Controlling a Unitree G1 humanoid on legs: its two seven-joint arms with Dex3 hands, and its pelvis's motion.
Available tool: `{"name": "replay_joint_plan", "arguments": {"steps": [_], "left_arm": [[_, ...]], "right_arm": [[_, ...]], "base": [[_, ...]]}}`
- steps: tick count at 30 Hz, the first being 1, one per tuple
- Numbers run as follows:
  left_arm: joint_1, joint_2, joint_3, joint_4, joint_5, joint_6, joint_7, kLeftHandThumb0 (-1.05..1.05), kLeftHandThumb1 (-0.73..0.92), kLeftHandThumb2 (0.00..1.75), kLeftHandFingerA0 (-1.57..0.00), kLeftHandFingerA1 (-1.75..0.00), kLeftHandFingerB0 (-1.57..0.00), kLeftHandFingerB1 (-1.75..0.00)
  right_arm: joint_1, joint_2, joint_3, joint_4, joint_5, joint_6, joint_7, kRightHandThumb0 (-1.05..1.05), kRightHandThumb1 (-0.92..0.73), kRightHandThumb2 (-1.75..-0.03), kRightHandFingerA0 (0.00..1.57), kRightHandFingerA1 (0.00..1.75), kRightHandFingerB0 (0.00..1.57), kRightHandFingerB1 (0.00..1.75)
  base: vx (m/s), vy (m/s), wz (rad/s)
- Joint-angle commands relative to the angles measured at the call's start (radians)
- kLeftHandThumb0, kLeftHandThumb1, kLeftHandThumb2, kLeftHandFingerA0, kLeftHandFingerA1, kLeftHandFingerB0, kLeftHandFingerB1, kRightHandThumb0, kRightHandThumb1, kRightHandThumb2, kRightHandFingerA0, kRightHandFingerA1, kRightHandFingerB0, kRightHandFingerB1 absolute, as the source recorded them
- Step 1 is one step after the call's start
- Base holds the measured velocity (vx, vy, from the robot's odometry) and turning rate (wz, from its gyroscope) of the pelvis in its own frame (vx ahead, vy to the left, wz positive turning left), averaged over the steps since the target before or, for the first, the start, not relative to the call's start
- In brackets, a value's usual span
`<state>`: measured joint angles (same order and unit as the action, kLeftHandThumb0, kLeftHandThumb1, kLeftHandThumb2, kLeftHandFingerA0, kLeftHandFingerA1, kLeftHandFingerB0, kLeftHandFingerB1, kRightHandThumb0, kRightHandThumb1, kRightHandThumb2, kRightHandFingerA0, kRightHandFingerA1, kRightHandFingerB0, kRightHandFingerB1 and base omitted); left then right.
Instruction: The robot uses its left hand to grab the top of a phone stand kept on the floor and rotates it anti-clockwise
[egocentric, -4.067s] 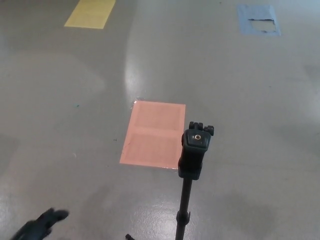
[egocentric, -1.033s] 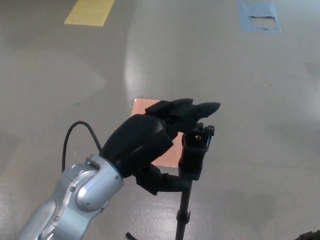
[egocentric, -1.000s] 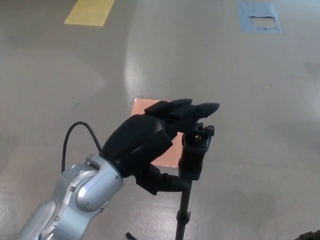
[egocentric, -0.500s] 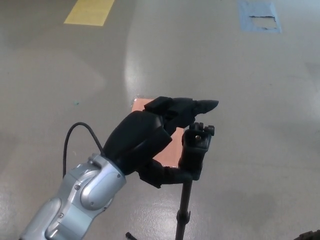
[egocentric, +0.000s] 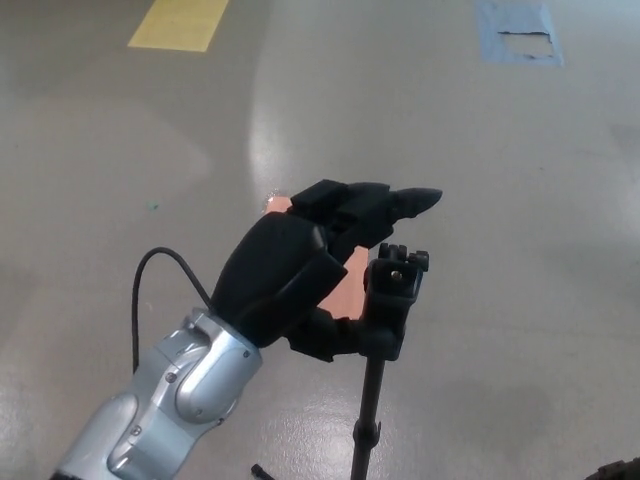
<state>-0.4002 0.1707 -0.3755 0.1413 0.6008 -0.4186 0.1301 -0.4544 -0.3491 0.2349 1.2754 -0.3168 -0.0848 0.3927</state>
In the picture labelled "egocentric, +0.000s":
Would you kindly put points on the pink floor marker rectangle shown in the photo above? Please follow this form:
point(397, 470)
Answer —
point(350, 290)

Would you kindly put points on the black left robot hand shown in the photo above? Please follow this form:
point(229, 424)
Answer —
point(275, 265)

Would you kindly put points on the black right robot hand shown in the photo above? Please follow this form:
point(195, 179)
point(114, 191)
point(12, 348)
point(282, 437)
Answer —
point(620, 472)

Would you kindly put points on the black tripod phone stand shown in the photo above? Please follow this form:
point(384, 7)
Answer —
point(372, 400)

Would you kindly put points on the yellow paper sheet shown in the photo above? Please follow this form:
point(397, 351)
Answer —
point(177, 25)

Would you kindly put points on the torn blue paper sheet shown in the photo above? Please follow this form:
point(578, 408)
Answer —
point(492, 45)

